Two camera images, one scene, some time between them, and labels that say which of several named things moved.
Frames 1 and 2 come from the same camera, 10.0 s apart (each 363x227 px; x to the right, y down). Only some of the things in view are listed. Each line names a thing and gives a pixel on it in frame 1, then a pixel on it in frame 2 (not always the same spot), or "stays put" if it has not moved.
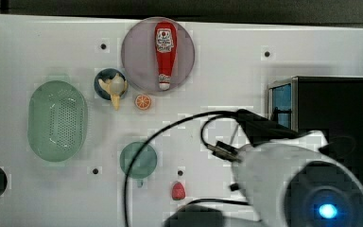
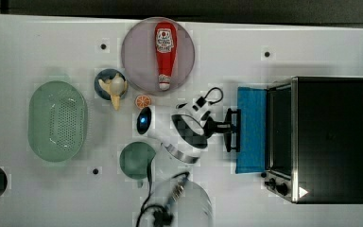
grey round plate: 139,57 stays put
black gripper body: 261,130 -> 212,127
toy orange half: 143,101 stays put
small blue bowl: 108,74 stays put
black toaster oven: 336,106 stays put
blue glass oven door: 283,104 -> 252,105
